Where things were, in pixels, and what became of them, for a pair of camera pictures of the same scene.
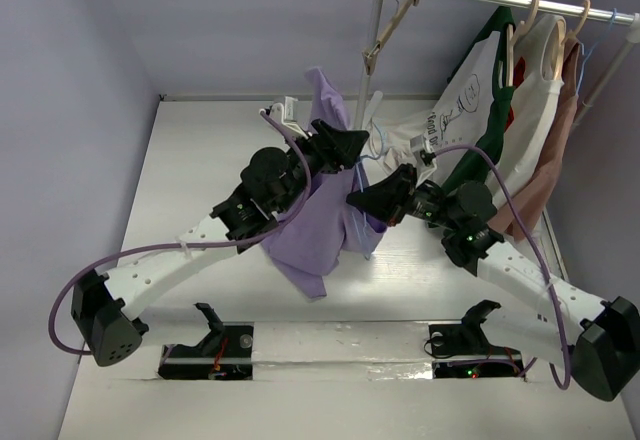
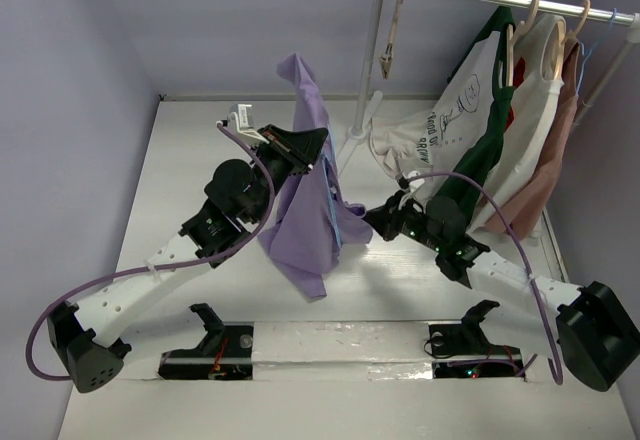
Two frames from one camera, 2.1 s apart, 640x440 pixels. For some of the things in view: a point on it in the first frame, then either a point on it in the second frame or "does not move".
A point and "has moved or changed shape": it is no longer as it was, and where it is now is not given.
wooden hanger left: (511, 41) does not move
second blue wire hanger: (614, 11) does not move
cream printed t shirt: (455, 119) does not move
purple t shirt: (329, 224) has moved or changed shape
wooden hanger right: (562, 41) does not move
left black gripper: (335, 150) to (299, 150)
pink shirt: (521, 217) does not move
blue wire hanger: (363, 190) to (331, 194)
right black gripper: (405, 192) to (391, 215)
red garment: (518, 77) does not move
